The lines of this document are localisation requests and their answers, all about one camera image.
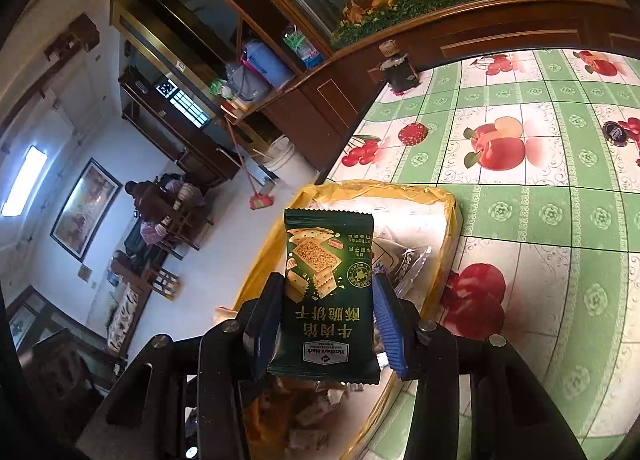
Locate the small dark jar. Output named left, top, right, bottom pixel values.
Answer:
left=378, top=40, right=421, bottom=93

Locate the dark round lid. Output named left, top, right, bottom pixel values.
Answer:
left=602, top=120, right=629, bottom=147

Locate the green plastic bottle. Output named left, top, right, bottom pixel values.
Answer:
left=283, top=24, right=323, bottom=70

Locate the barred window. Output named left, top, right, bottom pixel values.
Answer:
left=170, top=89, right=208, bottom=129

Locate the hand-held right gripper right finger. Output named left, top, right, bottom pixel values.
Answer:
left=372, top=274, right=586, bottom=460

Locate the dark green snack packet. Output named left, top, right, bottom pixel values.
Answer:
left=267, top=208, right=382, bottom=385

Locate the broom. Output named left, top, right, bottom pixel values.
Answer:
left=225, top=117, right=276, bottom=211

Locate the framed wall painting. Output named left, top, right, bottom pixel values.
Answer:
left=50, top=158, right=123, bottom=262

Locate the yellow cardboard box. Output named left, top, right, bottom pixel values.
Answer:
left=215, top=179, right=462, bottom=460

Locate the white bucket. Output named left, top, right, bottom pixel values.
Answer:
left=262, top=135, right=306, bottom=176

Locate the blue thermos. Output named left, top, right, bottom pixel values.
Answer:
left=242, top=39, right=293, bottom=88

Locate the dark wooden cabinet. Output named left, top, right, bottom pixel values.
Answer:
left=150, top=0, right=640, bottom=186

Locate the wooden chair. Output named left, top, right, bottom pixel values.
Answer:
left=111, top=250, right=181, bottom=301

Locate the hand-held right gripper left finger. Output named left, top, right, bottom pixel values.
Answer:
left=75, top=272, right=286, bottom=460

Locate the clear beige snack packet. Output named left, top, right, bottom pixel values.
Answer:
left=372, top=235, right=436, bottom=306

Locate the ceiling light panel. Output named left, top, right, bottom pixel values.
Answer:
left=0, top=145, right=48, bottom=218

